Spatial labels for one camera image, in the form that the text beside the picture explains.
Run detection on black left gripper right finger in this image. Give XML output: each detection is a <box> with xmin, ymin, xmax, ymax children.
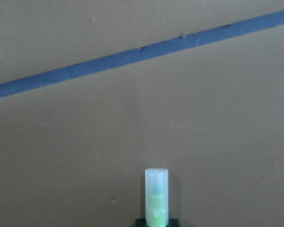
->
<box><xmin>168</xmin><ymin>218</ymin><xmax>180</xmax><ymax>227</ymax></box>

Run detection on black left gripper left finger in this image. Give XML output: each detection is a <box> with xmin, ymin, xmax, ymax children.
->
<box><xmin>135</xmin><ymin>218</ymin><xmax>147</xmax><ymax>227</ymax></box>

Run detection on green highlighter pen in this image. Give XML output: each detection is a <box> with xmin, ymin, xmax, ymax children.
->
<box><xmin>145</xmin><ymin>168</ymin><xmax>169</xmax><ymax>227</ymax></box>

